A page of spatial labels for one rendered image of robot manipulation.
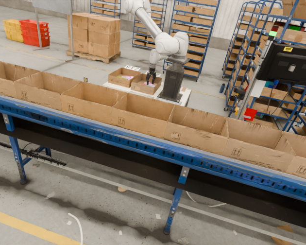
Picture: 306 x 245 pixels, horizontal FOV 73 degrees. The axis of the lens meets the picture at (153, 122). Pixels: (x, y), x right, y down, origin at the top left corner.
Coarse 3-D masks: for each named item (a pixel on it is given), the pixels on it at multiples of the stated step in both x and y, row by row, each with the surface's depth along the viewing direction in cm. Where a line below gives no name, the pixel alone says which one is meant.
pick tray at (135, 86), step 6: (138, 78) 263; (144, 78) 274; (150, 78) 271; (156, 78) 269; (132, 84) 241; (138, 84) 238; (144, 84) 264; (156, 84) 270; (138, 90) 242; (144, 90) 240; (150, 90) 238; (156, 90) 253
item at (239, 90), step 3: (234, 87) 204; (237, 87) 201; (240, 87) 202; (234, 90) 201; (237, 90) 199; (240, 90) 199; (243, 90) 198; (237, 93) 204; (240, 93) 200; (243, 93) 199; (237, 96) 204; (240, 96) 203
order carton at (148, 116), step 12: (132, 96) 164; (120, 108) 158; (132, 108) 169; (144, 108) 166; (156, 108) 164; (168, 108) 161; (120, 120) 142; (132, 120) 140; (144, 120) 137; (156, 120) 135; (144, 132) 142; (156, 132) 139
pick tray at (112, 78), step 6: (114, 72) 263; (120, 72) 281; (126, 72) 281; (132, 72) 279; (138, 72) 276; (108, 78) 250; (114, 78) 248; (120, 78) 245; (132, 78) 250; (114, 84) 252; (120, 84) 249; (126, 84) 247
